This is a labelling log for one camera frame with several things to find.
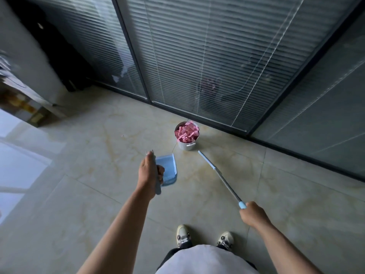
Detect pile of pink paper scraps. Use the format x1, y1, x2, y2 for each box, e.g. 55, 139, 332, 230
175, 122, 200, 143

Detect white plastic waste bin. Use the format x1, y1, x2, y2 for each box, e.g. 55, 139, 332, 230
175, 121, 200, 151

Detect person's right shoe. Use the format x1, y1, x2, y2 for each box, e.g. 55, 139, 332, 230
216, 231, 234, 251

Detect grey venetian blinds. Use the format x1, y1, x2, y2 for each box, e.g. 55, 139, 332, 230
23, 0, 365, 169

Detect person's left shoe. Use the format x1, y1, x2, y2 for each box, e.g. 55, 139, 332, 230
176, 224, 192, 248

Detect person's left forearm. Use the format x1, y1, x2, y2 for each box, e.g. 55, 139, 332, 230
76, 188, 156, 274

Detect person's right hand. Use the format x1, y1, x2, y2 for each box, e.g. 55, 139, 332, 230
239, 201, 271, 229

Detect person's black trousers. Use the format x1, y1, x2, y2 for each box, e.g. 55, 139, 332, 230
156, 241, 257, 271

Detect person's left hand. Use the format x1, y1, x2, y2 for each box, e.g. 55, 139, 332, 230
136, 151, 165, 201

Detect person's shoe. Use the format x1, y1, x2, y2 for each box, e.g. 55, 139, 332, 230
176, 224, 192, 248
216, 231, 234, 251

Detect black window frame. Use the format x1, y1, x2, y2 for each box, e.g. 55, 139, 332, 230
110, 0, 365, 183

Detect person's right forearm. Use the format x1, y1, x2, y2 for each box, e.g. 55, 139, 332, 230
252, 221, 324, 274

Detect blue plastic dustpan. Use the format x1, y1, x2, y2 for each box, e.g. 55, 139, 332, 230
152, 150, 178, 195

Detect person's white shirt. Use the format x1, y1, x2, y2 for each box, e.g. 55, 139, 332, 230
156, 245, 260, 274

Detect blue handled broom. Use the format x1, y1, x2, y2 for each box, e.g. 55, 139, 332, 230
198, 150, 247, 210

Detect cluttered wooden shelf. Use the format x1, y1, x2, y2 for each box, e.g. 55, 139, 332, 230
0, 50, 67, 128

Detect grey cabinet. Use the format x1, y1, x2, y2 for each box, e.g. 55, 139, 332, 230
0, 0, 67, 107

